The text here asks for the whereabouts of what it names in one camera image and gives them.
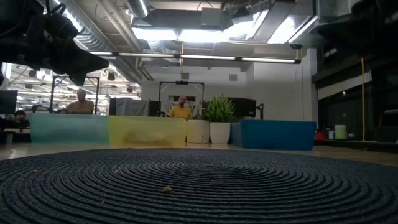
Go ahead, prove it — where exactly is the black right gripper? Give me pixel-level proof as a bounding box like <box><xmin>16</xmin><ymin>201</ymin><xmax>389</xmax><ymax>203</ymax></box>
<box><xmin>317</xmin><ymin>0</ymin><xmax>398</xmax><ymax>60</ymax></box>

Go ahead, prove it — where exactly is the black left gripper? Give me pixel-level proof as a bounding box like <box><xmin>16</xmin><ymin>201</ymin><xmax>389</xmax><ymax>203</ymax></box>
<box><xmin>18</xmin><ymin>0</ymin><xmax>109</xmax><ymax>86</ymax></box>

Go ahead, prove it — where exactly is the person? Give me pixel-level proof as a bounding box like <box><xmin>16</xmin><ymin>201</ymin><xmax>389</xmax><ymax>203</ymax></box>
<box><xmin>169</xmin><ymin>95</ymin><xmax>193</xmax><ymax>121</ymax></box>
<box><xmin>0</xmin><ymin>110</ymin><xmax>30</xmax><ymax>130</ymax></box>
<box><xmin>60</xmin><ymin>88</ymin><xmax>95</xmax><ymax>115</ymax></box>

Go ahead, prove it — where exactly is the grey backed monitor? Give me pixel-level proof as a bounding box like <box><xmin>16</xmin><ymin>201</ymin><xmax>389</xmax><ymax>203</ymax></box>
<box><xmin>108</xmin><ymin>98</ymin><xmax>162</xmax><ymax>118</ymax></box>

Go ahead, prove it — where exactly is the teal plastic bin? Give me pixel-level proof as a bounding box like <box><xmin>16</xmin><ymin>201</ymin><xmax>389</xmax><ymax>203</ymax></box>
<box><xmin>28</xmin><ymin>113</ymin><xmax>110</xmax><ymax>146</ymax></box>

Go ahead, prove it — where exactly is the black monitor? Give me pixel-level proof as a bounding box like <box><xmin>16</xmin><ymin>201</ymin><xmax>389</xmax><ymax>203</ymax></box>
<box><xmin>228</xmin><ymin>97</ymin><xmax>257</xmax><ymax>118</ymax></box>
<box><xmin>0</xmin><ymin>90</ymin><xmax>19</xmax><ymax>115</ymax></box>

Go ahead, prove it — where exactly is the yellow plastic bin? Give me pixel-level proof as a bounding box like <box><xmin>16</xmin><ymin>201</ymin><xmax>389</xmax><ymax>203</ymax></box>
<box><xmin>108</xmin><ymin>116</ymin><xmax>187</xmax><ymax>147</ymax></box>

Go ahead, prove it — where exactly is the white green container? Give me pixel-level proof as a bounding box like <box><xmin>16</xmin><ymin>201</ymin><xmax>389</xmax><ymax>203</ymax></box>
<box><xmin>334</xmin><ymin>124</ymin><xmax>348</xmax><ymax>141</ymax></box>

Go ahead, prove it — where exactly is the LED light bar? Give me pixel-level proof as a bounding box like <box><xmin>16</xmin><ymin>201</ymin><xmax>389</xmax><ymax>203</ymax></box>
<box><xmin>89</xmin><ymin>50</ymin><xmax>302</xmax><ymax>65</ymax></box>

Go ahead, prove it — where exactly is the blue plastic bin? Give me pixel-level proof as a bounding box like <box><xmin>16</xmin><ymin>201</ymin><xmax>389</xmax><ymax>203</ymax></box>
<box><xmin>230</xmin><ymin>119</ymin><xmax>317</xmax><ymax>151</ymax></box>

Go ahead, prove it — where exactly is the dark plant in cream pot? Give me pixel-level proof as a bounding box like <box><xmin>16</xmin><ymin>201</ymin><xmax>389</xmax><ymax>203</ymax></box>
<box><xmin>186</xmin><ymin>100</ymin><xmax>211</xmax><ymax>144</ymax></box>

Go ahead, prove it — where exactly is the green plant in white pot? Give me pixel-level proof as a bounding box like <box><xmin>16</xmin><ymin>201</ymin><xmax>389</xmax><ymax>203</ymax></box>
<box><xmin>202</xmin><ymin>93</ymin><xmax>239</xmax><ymax>144</ymax></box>

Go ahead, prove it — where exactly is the round dark woven placemat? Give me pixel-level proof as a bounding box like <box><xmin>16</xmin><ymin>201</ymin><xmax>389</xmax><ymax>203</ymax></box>
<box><xmin>0</xmin><ymin>148</ymin><xmax>398</xmax><ymax>224</ymax></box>

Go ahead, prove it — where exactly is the black gantry frame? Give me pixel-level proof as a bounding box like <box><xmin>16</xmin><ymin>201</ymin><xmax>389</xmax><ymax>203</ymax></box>
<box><xmin>159</xmin><ymin>80</ymin><xmax>205</xmax><ymax>104</ymax></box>
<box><xmin>49</xmin><ymin>75</ymin><xmax>101</xmax><ymax>114</ymax></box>

